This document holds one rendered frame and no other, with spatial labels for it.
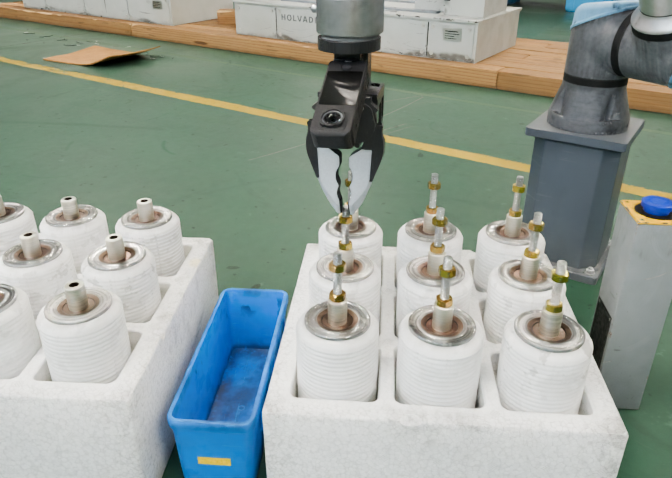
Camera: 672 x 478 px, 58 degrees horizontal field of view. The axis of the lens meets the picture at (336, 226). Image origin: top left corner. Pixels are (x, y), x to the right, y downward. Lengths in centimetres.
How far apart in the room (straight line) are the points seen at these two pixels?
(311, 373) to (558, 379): 27
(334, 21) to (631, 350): 62
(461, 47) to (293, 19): 96
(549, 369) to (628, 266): 25
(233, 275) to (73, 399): 59
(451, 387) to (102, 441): 41
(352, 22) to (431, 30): 229
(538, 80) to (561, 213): 149
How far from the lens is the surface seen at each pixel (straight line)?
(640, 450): 99
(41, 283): 89
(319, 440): 71
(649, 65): 116
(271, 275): 127
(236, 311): 103
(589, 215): 128
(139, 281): 85
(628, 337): 96
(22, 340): 83
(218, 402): 98
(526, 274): 80
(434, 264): 78
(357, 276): 77
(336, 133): 62
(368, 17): 67
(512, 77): 276
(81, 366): 78
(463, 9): 295
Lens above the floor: 66
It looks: 27 degrees down
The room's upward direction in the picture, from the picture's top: straight up
